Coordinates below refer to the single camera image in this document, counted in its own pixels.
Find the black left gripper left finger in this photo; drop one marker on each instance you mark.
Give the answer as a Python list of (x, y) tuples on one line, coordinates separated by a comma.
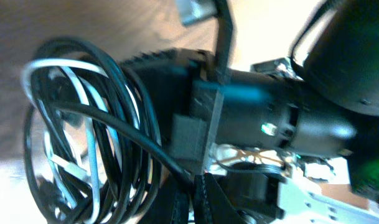
[(171, 206)]

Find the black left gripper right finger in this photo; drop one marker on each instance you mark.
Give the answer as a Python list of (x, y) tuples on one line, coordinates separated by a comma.
[(210, 203)]

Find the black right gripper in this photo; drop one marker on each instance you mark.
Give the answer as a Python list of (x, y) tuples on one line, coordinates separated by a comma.
[(254, 111)]

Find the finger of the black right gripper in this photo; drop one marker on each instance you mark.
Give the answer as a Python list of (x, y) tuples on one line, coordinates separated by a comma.
[(168, 71)]

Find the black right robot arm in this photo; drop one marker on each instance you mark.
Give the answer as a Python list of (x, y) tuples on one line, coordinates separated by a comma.
[(343, 66)]

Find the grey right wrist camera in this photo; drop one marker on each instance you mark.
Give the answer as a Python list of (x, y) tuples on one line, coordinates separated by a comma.
[(194, 11)]

